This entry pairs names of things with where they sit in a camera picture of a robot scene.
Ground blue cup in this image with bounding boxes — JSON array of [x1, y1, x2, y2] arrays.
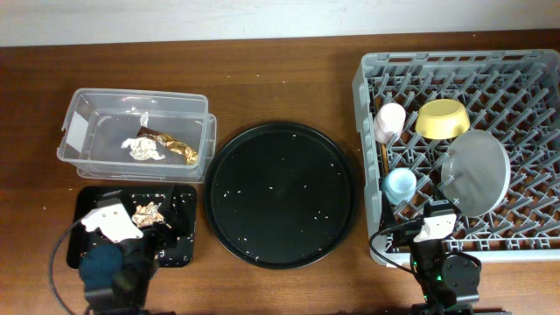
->
[[381, 168, 417, 205]]

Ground food scraps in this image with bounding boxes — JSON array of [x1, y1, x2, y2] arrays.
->
[[131, 201, 168, 228]]

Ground gold snack wrapper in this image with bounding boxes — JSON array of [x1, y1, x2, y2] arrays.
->
[[136, 127, 199, 165]]

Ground light grey plate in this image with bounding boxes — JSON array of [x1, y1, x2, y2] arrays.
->
[[441, 129, 511, 217]]

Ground white tissue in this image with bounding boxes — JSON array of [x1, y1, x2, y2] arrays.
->
[[121, 112, 165, 161]]

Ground pink cup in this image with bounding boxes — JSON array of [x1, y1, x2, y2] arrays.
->
[[373, 102, 406, 144]]

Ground yellow bowl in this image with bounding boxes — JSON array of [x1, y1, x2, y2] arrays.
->
[[415, 99, 471, 140]]

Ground wooden chopstick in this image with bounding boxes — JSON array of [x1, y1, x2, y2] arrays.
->
[[381, 143, 389, 176]]

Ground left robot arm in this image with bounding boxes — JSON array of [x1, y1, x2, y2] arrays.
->
[[66, 185, 197, 314]]

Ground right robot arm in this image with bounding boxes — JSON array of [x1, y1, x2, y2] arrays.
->
[[377, 197, 482, 314]]

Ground grey dishwasher rack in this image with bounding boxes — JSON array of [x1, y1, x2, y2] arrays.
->
[[352, 50, 559, 266]]

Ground black rectangular tray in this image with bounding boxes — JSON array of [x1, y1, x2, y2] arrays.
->
[[73, 185, 197, 268]]

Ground clear plastic bin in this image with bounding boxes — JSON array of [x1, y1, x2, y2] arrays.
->
[[57, 88, 217, 183]]

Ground round black tray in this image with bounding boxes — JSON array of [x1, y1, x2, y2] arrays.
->
[[203, 122, 358, 270]]

